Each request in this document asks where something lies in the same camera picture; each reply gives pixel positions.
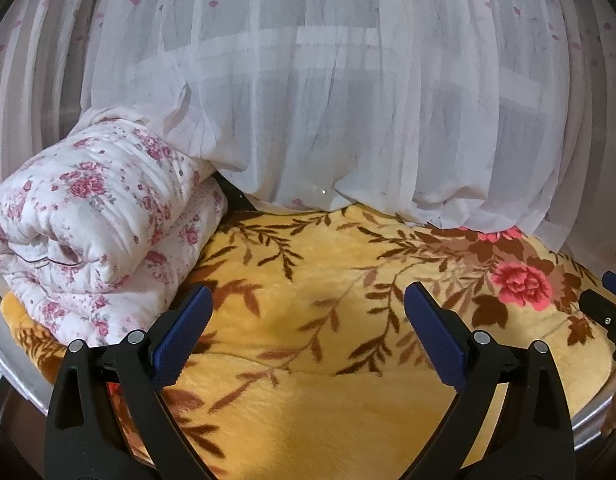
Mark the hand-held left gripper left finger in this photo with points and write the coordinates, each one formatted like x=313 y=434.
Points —
x=183 y=340

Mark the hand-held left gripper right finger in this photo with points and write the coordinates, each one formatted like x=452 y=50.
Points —
x=438 y=335

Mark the yellow floral blanket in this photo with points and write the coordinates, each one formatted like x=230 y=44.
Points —
x=313 y=310

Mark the rolled pink floral quilt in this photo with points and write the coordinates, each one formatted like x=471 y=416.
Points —
x=88 y=210

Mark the sheer white curtain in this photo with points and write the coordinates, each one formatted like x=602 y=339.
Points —
x=338 y=85

